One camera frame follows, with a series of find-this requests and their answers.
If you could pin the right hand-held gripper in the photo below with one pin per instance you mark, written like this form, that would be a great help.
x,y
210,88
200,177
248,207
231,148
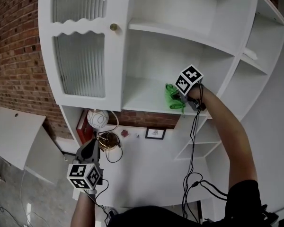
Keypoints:
x,y
189,79

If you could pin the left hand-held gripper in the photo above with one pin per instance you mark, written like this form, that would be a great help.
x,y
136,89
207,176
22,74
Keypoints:
x,y
85,174

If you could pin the green cloth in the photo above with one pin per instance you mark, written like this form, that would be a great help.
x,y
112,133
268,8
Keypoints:
x,y
172,103

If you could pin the white shelf cabinet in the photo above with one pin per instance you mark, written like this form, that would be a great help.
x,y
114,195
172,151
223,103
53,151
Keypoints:
x,y
151,93

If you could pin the person's left forearm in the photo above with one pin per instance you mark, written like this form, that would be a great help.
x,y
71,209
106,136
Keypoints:
x,y
82,212

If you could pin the person's right forearm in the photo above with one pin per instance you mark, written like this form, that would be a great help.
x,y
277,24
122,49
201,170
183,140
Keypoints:
x,y
236,138

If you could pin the white table top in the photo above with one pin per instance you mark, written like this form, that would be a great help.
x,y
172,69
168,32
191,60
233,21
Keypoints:
x,y
151,174

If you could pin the red book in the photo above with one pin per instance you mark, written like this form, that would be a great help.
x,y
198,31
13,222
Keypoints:
x,y
84,131

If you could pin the globe table lamp brass base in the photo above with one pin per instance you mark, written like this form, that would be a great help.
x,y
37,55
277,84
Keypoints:
x,y
98,118

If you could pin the small pink ornament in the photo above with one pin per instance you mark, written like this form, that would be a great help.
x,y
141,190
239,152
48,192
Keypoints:
x,y
124,133

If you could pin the black framed picture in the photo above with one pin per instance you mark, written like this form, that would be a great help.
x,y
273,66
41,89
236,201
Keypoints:
x,y
155,133

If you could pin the white fluffy cloth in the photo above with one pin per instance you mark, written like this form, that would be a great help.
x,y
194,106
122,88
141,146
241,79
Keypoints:
x,y
250,54

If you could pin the white ribbed glass cabinet door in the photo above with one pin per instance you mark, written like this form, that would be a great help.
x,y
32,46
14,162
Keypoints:
x,y
116,67

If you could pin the white panel board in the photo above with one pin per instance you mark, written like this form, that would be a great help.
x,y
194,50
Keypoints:
x,y
11,131

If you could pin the brass door knob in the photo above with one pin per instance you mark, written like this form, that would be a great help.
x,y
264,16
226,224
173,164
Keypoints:
x,y
113,27

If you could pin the person's black clothing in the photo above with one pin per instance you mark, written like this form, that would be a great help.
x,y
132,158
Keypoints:
x,y
168,216

